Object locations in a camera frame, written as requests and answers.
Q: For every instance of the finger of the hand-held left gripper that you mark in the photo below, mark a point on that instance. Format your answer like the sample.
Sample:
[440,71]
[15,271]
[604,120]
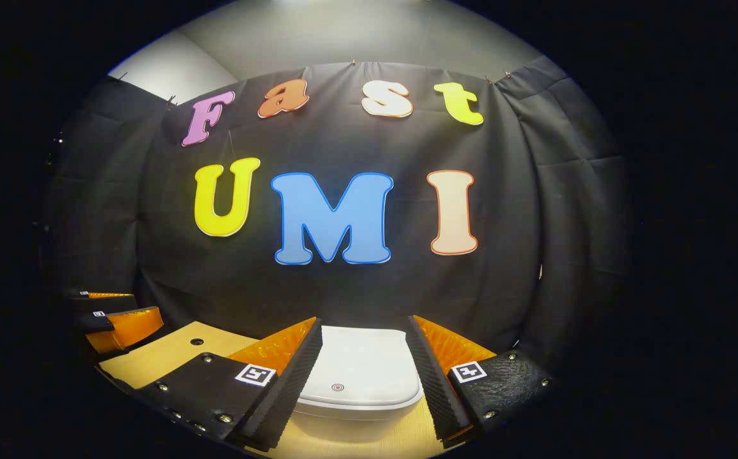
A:
[108,301]
[133,326]

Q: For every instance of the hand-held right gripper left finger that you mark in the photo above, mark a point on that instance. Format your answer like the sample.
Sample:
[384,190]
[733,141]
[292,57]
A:
[292,382]

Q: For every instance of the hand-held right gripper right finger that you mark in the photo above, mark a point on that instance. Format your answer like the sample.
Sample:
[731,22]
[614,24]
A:
[436,382]

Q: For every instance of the white desktop garbage bin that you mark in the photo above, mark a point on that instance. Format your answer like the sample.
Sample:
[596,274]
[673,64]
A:
[356,363]

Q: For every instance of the wooden desktop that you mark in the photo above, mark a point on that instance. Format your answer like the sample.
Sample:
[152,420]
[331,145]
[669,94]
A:
[165,357]

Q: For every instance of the black backdrop cloth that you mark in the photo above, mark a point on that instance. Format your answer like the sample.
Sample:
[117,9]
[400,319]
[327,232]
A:
[343,293]

